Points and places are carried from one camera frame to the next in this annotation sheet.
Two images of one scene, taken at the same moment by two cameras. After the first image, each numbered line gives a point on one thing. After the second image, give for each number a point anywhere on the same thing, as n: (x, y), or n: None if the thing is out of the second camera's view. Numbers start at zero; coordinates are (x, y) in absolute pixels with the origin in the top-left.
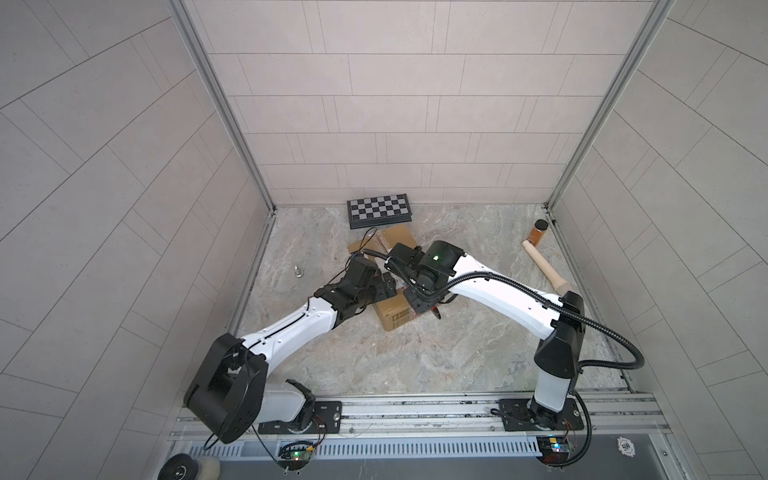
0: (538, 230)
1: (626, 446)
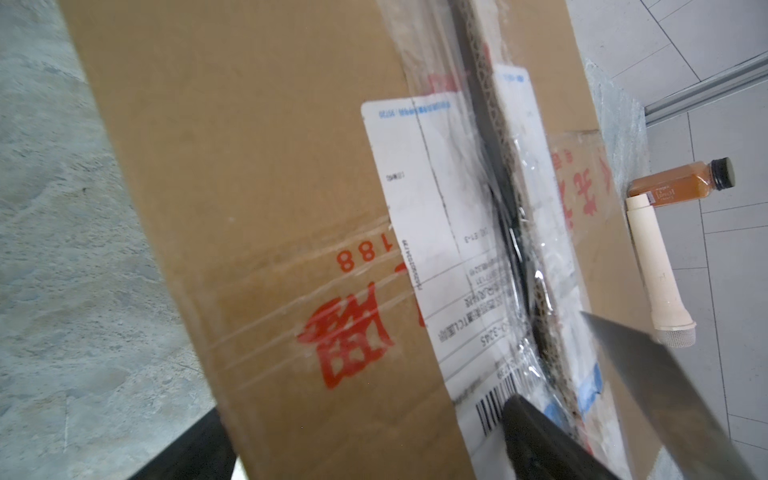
0: (686, 183)
1: None
